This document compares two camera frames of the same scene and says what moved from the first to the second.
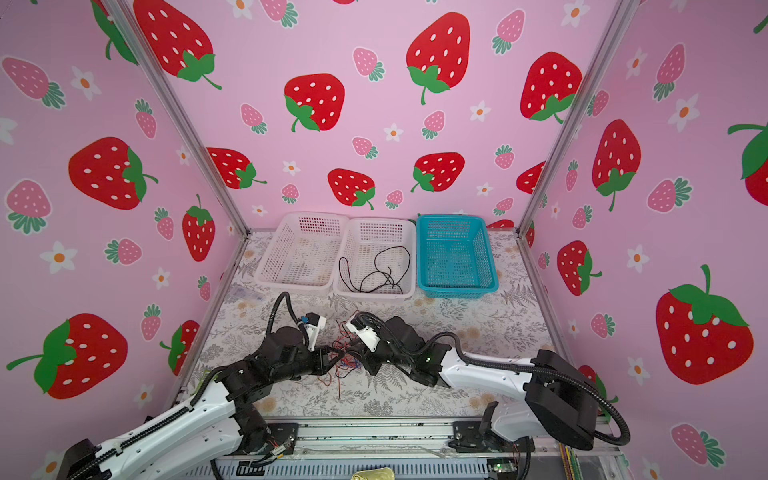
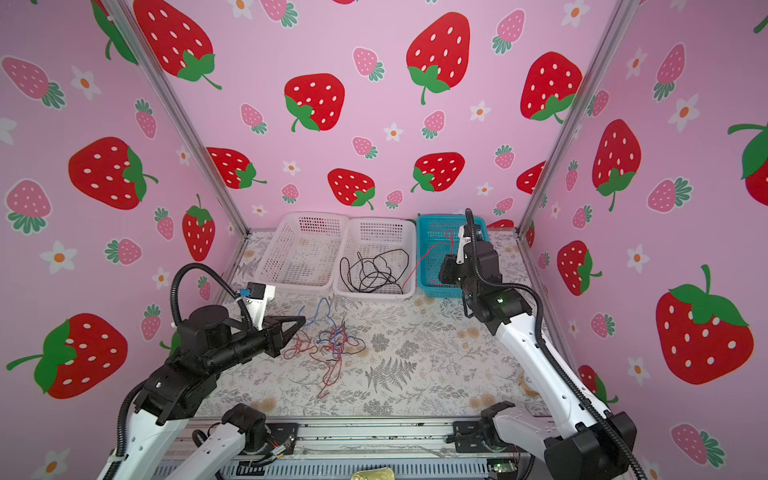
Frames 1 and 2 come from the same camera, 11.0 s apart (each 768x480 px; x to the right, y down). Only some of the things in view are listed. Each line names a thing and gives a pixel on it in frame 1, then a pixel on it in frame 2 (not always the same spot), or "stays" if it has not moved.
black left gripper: x=324 y=360 to x=276 y=336
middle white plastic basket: x=377 y=260 stays
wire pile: x=342 y=356 to x=449 y=235
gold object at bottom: x=383 y=473 stays
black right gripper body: x=385 y=357 to x=453 y=271
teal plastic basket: x=454 y=257 stays
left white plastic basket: x=303 y=253 stays
